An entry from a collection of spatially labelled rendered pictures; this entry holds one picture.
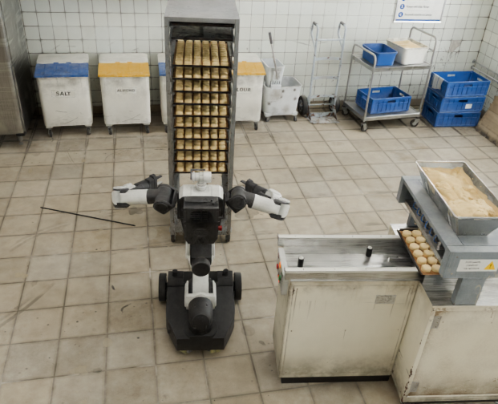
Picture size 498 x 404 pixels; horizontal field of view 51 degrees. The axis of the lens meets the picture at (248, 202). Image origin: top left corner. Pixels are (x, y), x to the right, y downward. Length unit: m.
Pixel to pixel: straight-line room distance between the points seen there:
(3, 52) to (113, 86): 1.11
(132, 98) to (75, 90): 0.60
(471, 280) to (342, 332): 0.76
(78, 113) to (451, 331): 4.51
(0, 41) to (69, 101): 0.92
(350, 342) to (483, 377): 0.77
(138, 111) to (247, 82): 1.27
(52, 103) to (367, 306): 4.23
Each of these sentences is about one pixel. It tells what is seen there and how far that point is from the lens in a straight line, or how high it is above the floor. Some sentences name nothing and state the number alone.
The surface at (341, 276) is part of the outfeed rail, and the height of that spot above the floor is 0.86.
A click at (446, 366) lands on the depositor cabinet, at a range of 3.20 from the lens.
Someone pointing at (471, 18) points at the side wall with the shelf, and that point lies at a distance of 7.68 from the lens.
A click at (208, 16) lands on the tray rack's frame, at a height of 1.82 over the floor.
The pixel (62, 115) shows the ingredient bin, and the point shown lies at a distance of 6.12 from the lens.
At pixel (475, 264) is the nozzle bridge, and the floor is 1.11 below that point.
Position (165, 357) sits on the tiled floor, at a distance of 3.48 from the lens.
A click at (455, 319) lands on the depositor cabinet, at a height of 0.74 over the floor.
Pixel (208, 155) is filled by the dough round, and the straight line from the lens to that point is 4.02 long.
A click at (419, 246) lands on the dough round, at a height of 0.91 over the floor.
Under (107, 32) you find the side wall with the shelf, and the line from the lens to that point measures 6.46.
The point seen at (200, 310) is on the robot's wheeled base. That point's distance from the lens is 3.24.
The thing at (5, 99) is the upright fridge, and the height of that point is 0.56.
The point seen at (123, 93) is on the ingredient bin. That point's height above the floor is 0.50.
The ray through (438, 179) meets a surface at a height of 1.29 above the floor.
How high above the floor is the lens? 2.61
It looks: 32 degrees down
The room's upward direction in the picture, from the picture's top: 4 degrees clockwise
